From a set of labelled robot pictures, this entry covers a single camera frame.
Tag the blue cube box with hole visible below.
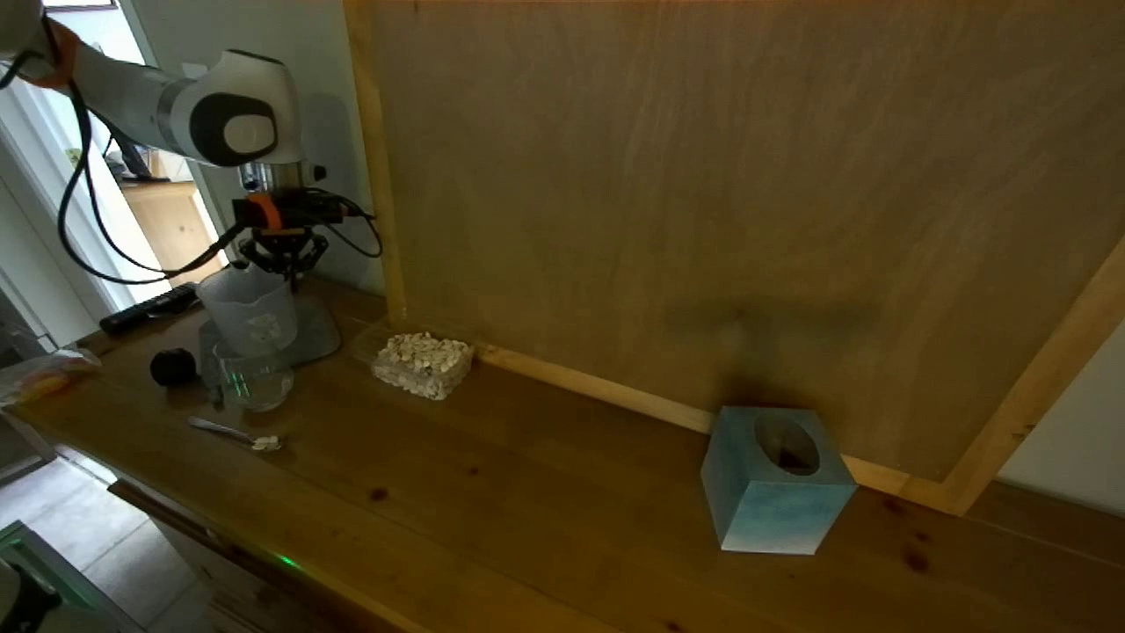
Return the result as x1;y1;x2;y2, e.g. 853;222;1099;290
695;400;863;559

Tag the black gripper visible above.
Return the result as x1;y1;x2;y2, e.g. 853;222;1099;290
227;183;353;290

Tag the orange clear plastic packet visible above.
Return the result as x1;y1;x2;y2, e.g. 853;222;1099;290
0;345;106;413

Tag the metal spoon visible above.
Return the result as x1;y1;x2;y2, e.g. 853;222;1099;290
183;413;286;460

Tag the small black round object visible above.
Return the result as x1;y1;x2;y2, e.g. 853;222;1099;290
149;345;199;392

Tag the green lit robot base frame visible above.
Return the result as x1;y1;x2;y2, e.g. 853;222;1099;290
0;516;149;633

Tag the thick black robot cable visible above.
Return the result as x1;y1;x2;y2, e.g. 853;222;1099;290
51;47;257;290

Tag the thin black camera cable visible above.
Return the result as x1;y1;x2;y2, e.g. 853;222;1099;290
325;196;388;264

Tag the large plywood board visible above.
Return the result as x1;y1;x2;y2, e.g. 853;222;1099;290
338;0;1125;522

